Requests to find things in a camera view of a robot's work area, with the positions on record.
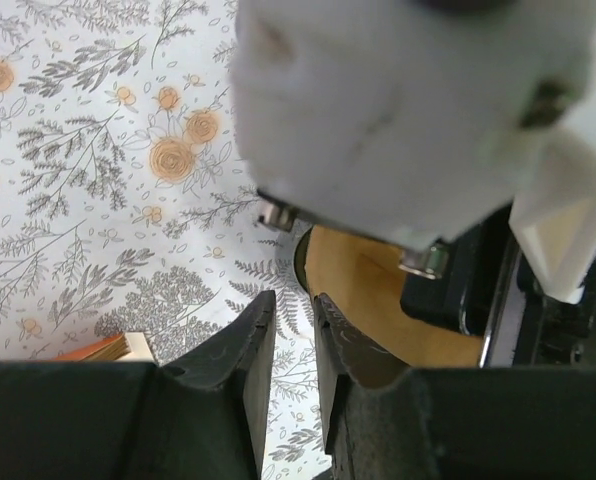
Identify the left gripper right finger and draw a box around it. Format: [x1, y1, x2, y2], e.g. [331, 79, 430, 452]
[313, 295, 596, 479]

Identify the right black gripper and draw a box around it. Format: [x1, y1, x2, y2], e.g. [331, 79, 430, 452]
[400, 208, 596, 367]

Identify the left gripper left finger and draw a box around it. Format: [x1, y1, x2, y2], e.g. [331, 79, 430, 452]
[0, 291, 276, 479]

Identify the paper filter holder box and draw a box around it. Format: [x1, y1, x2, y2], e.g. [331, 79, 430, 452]
[55, 332, 155, 363]

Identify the dark green round lid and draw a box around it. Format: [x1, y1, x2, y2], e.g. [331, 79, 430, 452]
[293, 228, 312, 292]

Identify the floral patterned mat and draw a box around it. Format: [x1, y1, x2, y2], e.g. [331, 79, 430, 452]
[0, 1, 329, 479]

